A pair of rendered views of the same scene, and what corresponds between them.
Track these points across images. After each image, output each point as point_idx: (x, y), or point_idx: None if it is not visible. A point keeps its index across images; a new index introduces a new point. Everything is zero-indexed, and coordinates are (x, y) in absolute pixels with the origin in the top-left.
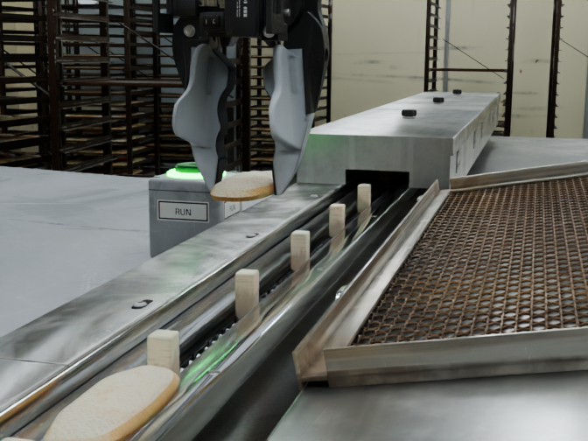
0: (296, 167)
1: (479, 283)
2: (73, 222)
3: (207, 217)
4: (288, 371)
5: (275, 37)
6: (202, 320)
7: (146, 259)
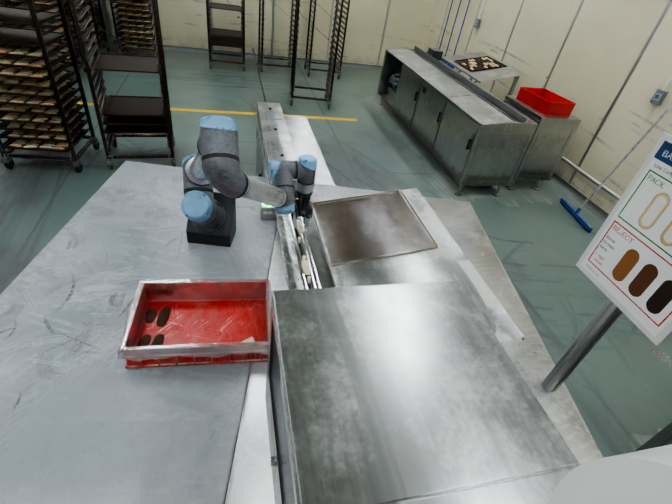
0: (307, 225)
1: (335, 244)
2: None
3: (272, 213)
4: None
5: (310, 216)
6: (298, 247)
7: (260, 220)
